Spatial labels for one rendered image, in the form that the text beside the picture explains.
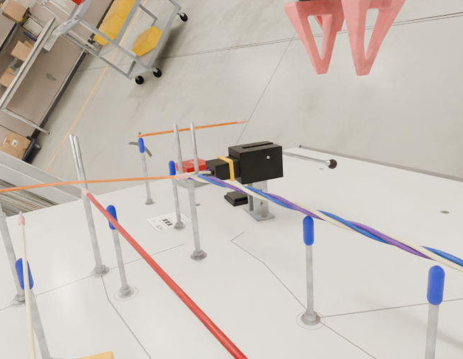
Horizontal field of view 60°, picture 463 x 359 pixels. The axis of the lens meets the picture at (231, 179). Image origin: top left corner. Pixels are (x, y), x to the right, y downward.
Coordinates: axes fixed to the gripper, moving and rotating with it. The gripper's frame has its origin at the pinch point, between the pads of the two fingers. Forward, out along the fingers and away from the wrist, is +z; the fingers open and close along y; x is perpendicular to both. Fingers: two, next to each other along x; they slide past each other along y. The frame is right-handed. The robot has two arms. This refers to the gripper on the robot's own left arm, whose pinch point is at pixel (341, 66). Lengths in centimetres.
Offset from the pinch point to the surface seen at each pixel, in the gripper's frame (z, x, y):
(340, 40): 3, 158, -144
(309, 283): 14.0, -14.6, 10.5
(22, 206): 29, -29, -67
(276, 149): 9.6, -3.0, -7.4
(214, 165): 10.3, -10.5, -9.6
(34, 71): 29, 78, -819
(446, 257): 7.9, -13.6, 19.7
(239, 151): 9.2, -7.1, -9.1
